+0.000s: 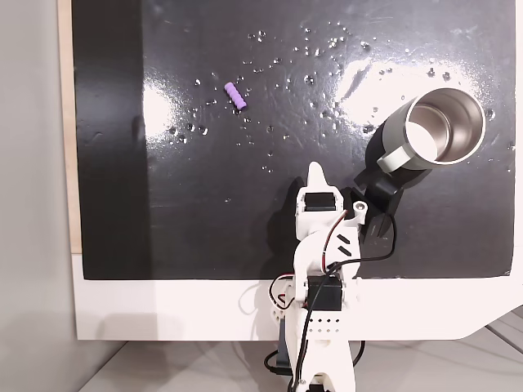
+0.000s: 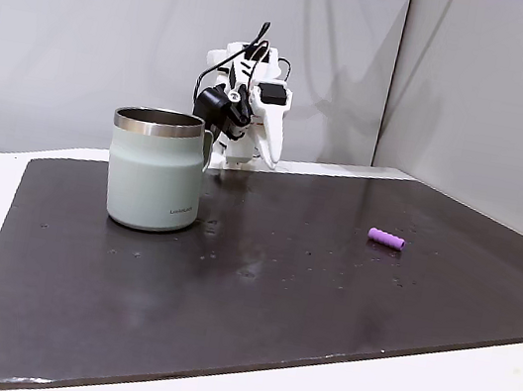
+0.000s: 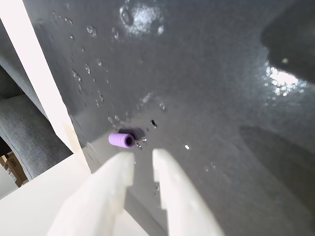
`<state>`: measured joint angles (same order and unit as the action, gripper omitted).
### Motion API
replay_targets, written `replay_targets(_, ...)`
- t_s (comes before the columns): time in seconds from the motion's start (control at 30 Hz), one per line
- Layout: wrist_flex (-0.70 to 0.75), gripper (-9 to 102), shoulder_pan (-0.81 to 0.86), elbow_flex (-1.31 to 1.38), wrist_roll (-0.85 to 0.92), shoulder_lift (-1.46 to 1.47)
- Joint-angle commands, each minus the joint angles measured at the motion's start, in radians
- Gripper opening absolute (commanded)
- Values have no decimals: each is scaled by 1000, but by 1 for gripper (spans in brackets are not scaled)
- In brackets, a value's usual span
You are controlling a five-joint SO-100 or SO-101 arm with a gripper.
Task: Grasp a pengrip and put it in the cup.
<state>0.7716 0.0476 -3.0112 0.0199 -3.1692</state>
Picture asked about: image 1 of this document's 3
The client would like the purple ribbed pen grip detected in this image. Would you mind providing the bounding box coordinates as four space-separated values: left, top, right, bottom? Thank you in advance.
223 82 248 110

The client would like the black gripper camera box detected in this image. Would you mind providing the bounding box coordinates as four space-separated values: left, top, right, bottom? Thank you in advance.
351 163 404 248

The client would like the light wooden board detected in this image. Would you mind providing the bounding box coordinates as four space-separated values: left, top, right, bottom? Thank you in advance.
56 0 84 255

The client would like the grey stainless steel mug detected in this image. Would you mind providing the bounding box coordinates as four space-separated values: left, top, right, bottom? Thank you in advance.
373 87 488 173

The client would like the black glossy table mat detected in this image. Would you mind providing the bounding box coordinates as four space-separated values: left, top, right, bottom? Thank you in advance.
71 0 516 281

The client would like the red white motor cable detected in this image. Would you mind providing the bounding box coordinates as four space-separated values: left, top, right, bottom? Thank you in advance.
267 210 348 310

